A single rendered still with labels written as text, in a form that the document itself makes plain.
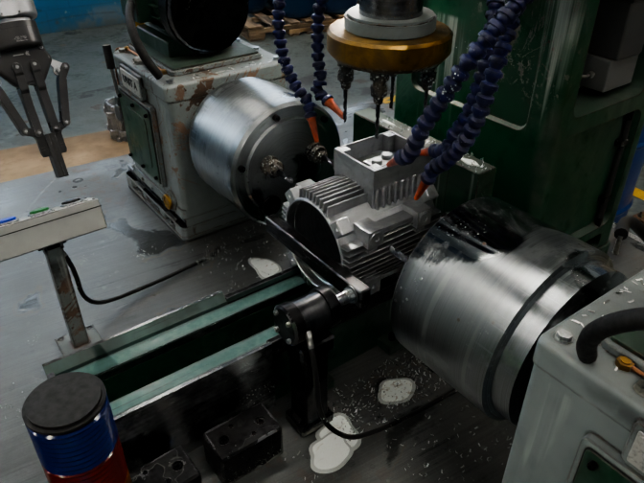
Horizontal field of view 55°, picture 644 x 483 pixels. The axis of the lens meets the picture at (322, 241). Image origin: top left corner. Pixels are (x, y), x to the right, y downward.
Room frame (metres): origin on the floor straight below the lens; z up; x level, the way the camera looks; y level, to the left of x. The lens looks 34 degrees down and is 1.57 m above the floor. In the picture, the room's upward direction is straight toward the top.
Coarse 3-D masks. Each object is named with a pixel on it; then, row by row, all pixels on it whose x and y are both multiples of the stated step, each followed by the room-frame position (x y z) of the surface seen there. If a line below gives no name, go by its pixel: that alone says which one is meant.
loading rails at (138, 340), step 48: (240, 288) 0.82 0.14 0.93; (288, 288) 0.83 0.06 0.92; (384, 288) 0.82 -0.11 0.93; (144, 336) 0.71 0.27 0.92; (192, 336) 0.72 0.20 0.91; (240, 336) 0.77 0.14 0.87; (336, 336) 0.76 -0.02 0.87; (384, 336) 0.82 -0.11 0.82; (144, 384) 0.67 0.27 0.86; (192, 384) 0.60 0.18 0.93; (240, 384) 0.65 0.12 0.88; (288, 384) 0.71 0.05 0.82; (144, 432) 0.56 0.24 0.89; (192, 432) 0.60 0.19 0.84
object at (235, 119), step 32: (224, 96) 1.12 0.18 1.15; (256, 96) 1.09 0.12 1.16; (288, 96) 1.09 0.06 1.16; (192, 128) 1.14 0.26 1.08; (224, 128) 1.05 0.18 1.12; (256, 128) 1.01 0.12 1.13; (288, 128) 1.05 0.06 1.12; (320, 128) 1.09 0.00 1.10; (224, 160) 1.00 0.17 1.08; (256, 160) 1.00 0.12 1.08; (288, 160) 1.04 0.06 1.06; (320, 160) 1.05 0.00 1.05; (224, 192) 1.02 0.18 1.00; (256, 192) 1.00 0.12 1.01
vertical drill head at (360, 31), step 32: (384, 0) 0.86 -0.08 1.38; (416, 0) 0.87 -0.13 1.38; (352, 32) 0.87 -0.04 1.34; (384, 32) 0.84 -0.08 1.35; (416, 32) 0.85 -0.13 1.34; (448, 32) 0.88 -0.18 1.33; (352, 64) 0.84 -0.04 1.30; (384, 64) 0.82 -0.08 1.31; (416, 64) 0.82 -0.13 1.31; (384, 96) 0.84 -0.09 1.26
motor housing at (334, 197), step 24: (312, 192) 0.83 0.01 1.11; (336, 192) 0.84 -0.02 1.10; (360, 192) 0.84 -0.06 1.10; (288, 216) 0.88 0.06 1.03; (312, 216) 0.91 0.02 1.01; (336, 216) 0.80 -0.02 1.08; (360, 216) 0.81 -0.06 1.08; (384, 216) 0.83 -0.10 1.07; (408, 216) 0.83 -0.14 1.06; (432, 216) 0.87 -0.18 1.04; (312, 240) 0.90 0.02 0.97; (336, 240) 0.77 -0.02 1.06; (384, 240) 0.80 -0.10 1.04; (408, 240) 0.82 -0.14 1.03; (360, 264) 0.77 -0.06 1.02; (384, 264) 0.79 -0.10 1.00
